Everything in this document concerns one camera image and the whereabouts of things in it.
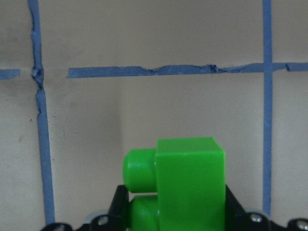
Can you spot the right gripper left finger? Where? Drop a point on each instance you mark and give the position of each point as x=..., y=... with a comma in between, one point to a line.
x=115, y=219

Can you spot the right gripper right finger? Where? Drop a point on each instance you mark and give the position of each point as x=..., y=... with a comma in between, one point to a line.
x=238, y=219

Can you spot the green toy block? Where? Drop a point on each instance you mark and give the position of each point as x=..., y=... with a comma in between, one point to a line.
x=178, y=186

